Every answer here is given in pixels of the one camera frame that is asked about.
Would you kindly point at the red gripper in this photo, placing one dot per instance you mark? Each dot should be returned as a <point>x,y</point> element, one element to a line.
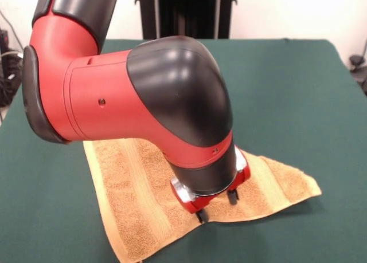
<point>200,204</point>

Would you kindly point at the orange terry towel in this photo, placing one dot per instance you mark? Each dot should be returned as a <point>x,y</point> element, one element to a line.
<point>137,203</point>

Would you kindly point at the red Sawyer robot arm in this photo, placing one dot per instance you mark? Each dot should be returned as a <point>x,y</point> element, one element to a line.
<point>114,97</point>

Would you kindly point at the dark green table cloth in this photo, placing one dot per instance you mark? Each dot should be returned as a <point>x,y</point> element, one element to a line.
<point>286,102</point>

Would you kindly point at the small black stand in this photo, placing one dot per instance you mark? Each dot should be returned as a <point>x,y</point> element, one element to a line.
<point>357,61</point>

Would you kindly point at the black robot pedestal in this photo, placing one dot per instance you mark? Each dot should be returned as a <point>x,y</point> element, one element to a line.
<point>186,13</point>

